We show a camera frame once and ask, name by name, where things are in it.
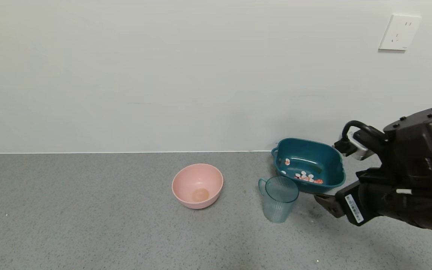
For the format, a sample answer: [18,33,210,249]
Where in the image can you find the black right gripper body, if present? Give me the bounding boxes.
[335,180,401,227]

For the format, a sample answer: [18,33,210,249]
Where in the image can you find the orange white shrimp pieces heap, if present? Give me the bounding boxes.
[280,158,324,185]

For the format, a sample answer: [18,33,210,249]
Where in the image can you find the clear ribbed teal-tinted cup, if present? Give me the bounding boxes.
[258,176,300,224]

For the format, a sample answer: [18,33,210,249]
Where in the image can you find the pink plastic bowl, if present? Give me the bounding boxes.
[172,163,224,209]

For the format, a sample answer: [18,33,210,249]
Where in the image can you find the teal plastic basin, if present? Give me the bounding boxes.
[271,138,346,194]

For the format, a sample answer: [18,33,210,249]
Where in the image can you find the white black wrist camera box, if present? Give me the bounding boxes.
[334,130,370,161]

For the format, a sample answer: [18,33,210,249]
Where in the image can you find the black camera cable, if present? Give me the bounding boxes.
[342,120,387,145]

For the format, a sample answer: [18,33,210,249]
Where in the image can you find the white wall socket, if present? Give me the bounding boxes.
[378,14,422,51]

